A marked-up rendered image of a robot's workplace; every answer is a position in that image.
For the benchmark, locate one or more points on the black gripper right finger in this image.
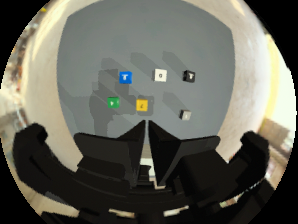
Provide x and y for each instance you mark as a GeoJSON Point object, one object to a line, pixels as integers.
{"type": "Point", "coordinates": [167, 150]}

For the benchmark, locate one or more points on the blue block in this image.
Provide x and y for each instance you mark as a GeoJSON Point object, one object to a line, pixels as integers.
{"type": "Point", "coordinates": [125, 77]}

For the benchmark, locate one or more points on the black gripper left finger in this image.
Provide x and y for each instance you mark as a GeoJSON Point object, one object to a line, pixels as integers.
{"type": "Point", "coordinates": [125, 150]}

